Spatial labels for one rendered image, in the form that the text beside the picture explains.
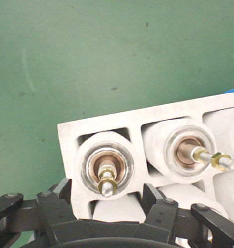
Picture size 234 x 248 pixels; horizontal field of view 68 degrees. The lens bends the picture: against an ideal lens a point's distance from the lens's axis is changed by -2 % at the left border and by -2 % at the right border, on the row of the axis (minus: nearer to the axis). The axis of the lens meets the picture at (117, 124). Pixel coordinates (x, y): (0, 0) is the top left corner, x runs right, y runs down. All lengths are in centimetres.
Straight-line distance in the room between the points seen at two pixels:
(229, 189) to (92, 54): 45
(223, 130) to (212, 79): 29
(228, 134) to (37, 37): 52
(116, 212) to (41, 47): 46
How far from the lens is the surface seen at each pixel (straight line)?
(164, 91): 53
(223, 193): 38
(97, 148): 24
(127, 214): 28
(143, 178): 34
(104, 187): 16
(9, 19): 64
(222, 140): 33
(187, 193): 32
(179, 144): 27
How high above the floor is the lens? 50
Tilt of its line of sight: 87 degrees down
